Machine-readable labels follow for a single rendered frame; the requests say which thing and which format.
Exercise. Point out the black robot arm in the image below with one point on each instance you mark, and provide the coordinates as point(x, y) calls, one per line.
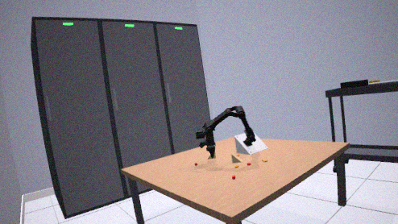
point(209, 127)

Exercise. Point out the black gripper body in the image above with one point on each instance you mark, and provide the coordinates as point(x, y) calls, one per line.
point(211, 144)

